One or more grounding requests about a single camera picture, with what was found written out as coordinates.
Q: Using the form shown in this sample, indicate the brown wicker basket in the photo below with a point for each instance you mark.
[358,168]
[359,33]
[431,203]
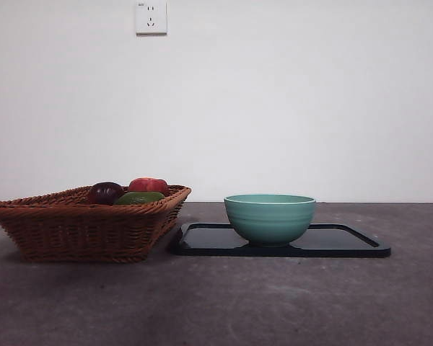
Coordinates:
[79,234]

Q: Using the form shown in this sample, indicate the red toy fruit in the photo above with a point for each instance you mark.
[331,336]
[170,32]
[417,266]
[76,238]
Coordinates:
[148,185]

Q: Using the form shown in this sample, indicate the dark purple toy fruit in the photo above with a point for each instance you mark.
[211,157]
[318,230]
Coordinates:
[106,192]

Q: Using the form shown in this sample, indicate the black rectangular tray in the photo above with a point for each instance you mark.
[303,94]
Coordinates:
[209,241]

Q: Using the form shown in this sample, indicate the teal ribbed bowl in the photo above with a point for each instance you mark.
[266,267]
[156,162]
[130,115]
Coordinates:
[270,223]

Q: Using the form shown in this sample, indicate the white wall socket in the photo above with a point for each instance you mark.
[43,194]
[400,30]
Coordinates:
[151,18]

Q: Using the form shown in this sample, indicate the green toy fruit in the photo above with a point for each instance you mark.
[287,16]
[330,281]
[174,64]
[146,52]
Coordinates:
[139,198]

